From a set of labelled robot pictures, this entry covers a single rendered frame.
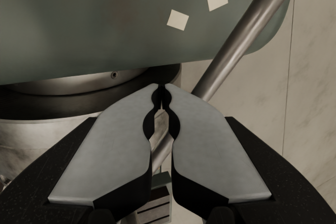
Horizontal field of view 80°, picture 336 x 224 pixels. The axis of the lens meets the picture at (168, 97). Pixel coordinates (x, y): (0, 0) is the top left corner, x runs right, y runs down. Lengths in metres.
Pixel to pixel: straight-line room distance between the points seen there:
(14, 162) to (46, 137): 0.06
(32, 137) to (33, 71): 0.08
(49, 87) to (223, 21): 0.19
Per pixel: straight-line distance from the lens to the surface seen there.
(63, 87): 0.25
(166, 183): 0.88
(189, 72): 1.72
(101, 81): 0.25
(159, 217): 0.96
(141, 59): 0.19
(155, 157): 0.16
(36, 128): 0.23
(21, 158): 0.27
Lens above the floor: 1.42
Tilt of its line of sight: 54 degrees down
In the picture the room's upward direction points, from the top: 144 degrees clockwise
